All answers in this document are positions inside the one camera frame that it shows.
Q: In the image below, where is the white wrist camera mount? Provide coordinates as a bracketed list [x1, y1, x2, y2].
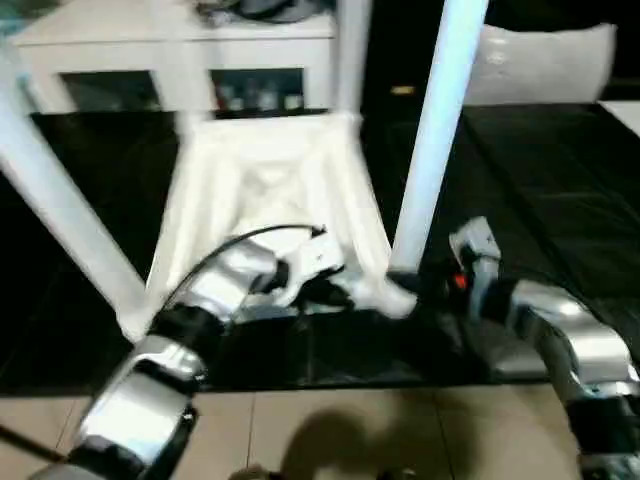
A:
[447, 215, 502, 312]
[276, 233, 347, 310]

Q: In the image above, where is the black box with gold label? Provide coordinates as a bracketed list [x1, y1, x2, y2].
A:
[361, 0, 486, 110]

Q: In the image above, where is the black work mat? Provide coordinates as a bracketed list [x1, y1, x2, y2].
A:
[0, 103, 640, 397]

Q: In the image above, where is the white glass-door cabinet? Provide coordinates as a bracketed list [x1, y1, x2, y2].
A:
[11, 0, 337, 115]

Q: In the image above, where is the white plastic table top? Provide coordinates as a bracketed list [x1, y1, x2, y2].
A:
[116, 111, 420, 347]

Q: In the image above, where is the dark round device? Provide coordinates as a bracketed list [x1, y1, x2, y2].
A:
[233, 0, 322, 25]

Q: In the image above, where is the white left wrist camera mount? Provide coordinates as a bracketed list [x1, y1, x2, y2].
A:
[276, 233, 347, 310]

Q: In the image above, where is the dark robot left foot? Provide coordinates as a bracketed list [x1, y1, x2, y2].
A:
[233, 463, 282, 480]

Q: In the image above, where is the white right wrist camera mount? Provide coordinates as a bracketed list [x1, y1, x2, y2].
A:
[447, 215, 502, 312]

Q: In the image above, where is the white flat board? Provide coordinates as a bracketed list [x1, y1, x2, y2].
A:
[596, 98, 640, 132]

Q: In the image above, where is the white plastic table leg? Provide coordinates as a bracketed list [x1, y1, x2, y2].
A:
[388, 0, 492, 277]
[163, 38, 212, 132]
[333, 0, 375, 127]
[0, 48, 152, 342]

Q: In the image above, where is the black metal support bar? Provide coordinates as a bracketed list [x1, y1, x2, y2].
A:
[0, 423, 67, 465]

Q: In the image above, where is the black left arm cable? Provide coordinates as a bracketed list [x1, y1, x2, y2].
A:
[158, 222, 330, 312]

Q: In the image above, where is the grey cushion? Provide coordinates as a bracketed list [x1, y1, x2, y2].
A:
[466, 21, 620, 107]

